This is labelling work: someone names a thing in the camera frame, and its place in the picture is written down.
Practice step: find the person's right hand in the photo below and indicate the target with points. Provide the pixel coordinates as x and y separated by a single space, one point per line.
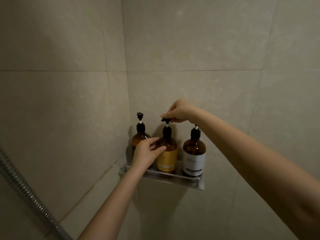
183 111

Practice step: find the person's left hand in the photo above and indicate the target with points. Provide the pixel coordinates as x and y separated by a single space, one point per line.
145 156

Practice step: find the amber bottle black label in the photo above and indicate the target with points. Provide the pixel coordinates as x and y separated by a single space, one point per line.
140 134

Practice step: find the amber bottle yellow label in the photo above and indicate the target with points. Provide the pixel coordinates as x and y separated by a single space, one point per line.
168 161

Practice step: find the metal shower shelf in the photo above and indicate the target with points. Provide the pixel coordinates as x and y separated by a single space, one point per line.
175 181

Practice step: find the amber bottle white label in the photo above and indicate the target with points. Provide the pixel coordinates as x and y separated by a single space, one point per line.
194 159

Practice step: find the person's right forearm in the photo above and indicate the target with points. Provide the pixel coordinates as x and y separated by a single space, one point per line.
262 167

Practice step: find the person's left forearm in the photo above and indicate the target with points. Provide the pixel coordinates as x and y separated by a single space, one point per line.
112 209

